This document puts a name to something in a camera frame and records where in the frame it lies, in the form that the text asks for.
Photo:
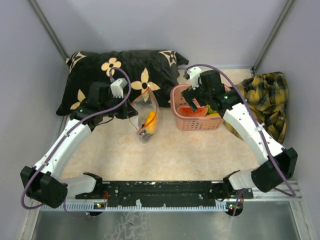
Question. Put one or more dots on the clear zip top bag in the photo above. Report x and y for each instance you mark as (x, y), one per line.
(143, 104)

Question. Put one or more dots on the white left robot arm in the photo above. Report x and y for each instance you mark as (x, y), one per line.
(42, 182)

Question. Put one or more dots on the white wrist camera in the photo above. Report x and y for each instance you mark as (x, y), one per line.
(192, 74)
(117, 87)

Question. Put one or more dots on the green custard apple toy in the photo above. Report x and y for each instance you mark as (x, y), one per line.
(210, 110)

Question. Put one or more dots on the watermelon slice toy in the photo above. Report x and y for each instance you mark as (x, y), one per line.
(186, 111)

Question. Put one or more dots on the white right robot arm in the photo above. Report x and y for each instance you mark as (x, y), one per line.
(276, 164)

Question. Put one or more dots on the black floral pillow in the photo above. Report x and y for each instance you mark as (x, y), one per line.
(153, 69)

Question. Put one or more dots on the dark red grape bunch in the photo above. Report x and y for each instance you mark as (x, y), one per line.
(144, 135)

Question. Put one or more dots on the yellow mango toy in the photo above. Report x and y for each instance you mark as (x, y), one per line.
(151, 122)

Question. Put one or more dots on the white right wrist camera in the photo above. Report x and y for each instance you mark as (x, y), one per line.
(192, 74)

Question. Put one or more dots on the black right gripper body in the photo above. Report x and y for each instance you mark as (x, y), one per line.
(199, 93)

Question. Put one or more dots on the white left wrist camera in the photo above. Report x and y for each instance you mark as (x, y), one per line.
(117, 87)

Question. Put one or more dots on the yellow plaid shirt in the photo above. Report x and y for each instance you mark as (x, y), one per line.
(267, 96)

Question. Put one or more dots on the pink plastic basket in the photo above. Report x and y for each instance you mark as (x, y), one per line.
(208, 122)

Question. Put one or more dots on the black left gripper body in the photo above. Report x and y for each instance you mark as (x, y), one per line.
(113, 104)

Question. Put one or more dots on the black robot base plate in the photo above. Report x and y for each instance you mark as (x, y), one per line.
(160, 193)

